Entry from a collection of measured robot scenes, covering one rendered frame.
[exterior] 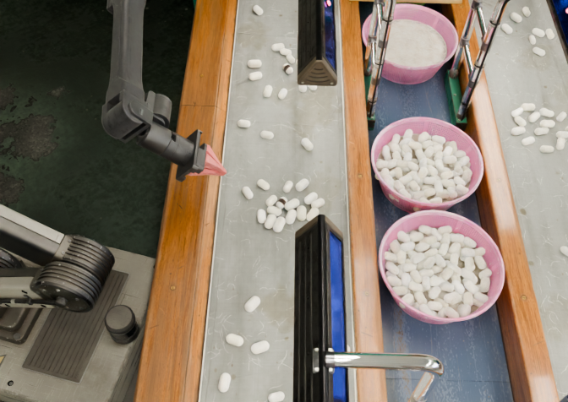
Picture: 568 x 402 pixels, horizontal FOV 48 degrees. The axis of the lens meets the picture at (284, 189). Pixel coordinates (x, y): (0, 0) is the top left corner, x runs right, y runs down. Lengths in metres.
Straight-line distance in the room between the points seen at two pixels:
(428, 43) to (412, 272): 0.75
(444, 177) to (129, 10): 0.81
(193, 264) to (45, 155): 1.38
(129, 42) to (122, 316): 0.63
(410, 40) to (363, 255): 0.75
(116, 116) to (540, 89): 1.12
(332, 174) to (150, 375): 0.62
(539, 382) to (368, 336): 0.33
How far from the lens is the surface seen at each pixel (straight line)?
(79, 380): 1.63
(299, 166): 1.54
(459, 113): 1.73
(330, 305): 0.95
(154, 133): 1.29
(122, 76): 1.32
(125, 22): 1.43
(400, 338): 1.42
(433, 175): 1.58
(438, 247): 1.47
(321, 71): 1.27
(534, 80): 1.87
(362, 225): 1.43
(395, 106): 1.79
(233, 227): 1.44
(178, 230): 1.42
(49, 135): 2.71
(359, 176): 1.50
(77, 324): 1.69
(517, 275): 1.45
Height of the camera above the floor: 1.96
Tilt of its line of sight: 55 degrees down
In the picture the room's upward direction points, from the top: 2 degrees clockwise
